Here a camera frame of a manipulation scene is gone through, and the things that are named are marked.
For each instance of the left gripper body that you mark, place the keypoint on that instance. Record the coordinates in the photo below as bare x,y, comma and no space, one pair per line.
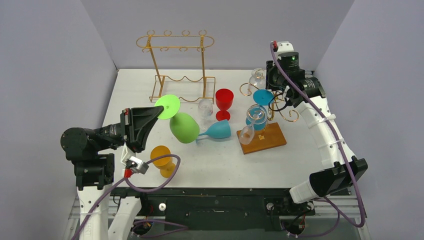
116,134

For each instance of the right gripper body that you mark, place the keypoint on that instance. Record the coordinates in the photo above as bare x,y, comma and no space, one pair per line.
276,81

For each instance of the clear patterned wine glass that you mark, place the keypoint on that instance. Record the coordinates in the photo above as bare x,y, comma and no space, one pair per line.
258,78

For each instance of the small clear front wine glass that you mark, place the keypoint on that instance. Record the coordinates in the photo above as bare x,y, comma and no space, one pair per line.
256,116

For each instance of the blue plastic goblet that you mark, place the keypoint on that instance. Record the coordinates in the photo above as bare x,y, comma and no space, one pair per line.
218,130
262,97

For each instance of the green plastic goblet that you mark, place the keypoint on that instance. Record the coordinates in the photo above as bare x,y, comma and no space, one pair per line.
182,125

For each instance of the gold hook rack wooden base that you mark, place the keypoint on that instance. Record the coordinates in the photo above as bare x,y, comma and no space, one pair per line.
271,136

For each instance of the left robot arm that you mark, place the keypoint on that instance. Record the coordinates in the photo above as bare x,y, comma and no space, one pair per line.
94,171

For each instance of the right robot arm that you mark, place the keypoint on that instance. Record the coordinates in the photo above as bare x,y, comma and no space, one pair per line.
306,95

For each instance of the orange plastic goblet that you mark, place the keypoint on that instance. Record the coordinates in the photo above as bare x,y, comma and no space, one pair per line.
165,164

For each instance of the red plastic goblet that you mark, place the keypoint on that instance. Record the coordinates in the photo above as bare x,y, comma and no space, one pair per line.
224,99

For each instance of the clear glass near red goblet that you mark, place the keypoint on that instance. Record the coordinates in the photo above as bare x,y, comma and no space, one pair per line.
205,111

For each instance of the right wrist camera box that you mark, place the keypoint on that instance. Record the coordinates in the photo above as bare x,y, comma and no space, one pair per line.
279,47

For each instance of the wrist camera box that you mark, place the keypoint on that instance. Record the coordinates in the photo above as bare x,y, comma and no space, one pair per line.
132,164
279,47

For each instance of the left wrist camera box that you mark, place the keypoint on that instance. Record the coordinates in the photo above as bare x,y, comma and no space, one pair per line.
132,164

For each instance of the tall gold wire glass rack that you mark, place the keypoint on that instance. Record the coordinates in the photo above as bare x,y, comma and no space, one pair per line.
203,42

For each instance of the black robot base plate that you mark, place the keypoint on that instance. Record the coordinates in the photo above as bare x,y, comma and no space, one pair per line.
220,209

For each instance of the aluminium table frame rail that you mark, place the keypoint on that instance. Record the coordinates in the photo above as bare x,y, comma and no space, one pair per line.
341,167

